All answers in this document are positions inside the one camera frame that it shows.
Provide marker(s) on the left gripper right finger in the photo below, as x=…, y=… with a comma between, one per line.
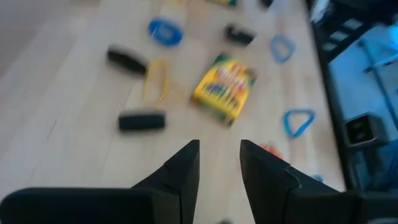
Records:
x=273, y=193

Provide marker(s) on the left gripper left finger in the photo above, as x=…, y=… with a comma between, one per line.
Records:
x=180, y=186

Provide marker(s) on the red-orange coil wristband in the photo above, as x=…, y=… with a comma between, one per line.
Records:
x=270, y=148

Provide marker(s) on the blue rubber band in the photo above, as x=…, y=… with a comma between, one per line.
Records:
x=298, y=111
x=273, y=49
x=317, y=178

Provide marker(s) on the black rectangular rubber block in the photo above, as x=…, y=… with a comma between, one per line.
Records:
x=141, y=121

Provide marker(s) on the yellow green crayon box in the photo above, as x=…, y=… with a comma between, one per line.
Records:
x=224, y=90
x=224, y=2

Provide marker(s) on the yellow rubber band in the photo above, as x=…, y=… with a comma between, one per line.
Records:
x=157, y=62

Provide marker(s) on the black marker cylinder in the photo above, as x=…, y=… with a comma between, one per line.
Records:
x=124, y=59

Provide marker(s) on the small grey camera box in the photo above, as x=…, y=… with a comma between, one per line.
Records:
x=363, y=130

